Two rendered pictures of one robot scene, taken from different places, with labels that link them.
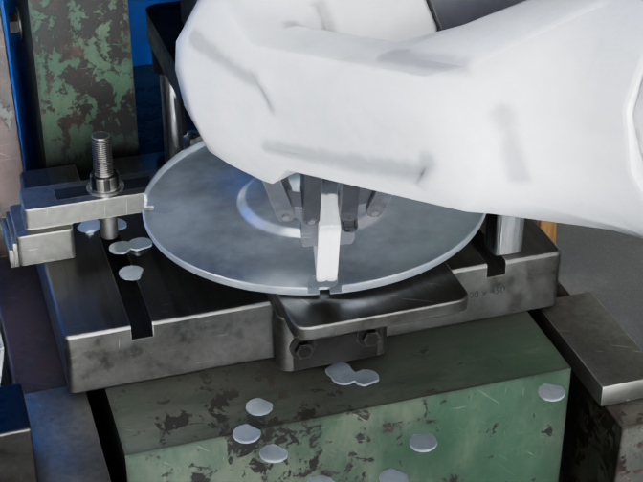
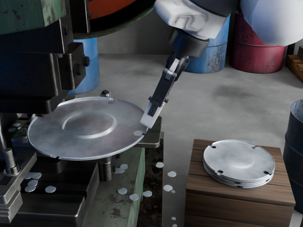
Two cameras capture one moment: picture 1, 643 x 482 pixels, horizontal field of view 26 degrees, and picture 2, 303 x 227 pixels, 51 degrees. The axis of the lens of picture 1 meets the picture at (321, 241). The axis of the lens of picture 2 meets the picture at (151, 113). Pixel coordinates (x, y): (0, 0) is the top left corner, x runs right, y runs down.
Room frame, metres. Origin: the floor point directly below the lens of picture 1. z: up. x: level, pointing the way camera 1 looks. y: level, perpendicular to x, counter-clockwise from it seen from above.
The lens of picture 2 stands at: (0.63, 0.58, 1.16)
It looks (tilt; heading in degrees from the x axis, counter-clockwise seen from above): 27 degrees down; 292
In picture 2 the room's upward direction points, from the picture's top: straight up
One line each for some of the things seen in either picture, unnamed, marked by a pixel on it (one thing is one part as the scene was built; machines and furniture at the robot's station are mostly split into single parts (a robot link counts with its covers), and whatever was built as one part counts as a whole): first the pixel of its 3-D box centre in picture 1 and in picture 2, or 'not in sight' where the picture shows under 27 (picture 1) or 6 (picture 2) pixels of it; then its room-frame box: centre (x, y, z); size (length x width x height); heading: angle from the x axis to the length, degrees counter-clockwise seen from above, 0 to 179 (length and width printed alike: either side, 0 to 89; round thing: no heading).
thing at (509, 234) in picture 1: (506, 201); (106, 105); (1.07, -0.16, 0.75); 0.03 x 0.03 x 0.10; 17
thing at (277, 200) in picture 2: not in sight; (232, 197); (0.70, -0.58, 0.18); 0.40 x 0.38 x 0.35; 10
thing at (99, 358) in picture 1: (277, 236); (47, 158); (1.14, 0.04, 0.68); 0.45 x 0.30 x 0.06; 107
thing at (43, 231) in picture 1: (95, 187); (10, 173); (1.09, 0.20, 0.76); 0.17 x 0.06 x 0.10; 107
